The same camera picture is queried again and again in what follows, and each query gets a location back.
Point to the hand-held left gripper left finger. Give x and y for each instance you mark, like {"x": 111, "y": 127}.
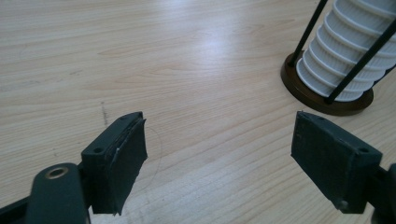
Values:
{"x": 121, "y": 161}

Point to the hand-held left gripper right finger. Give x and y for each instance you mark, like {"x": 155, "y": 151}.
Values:
{"x": 333, "y": 158}

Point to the black cup holder base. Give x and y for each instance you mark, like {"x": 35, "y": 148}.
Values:
{"x": 311, "y": 99}

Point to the stack of white paper cups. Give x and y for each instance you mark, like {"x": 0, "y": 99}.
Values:
{"x": 342, "y": 46}

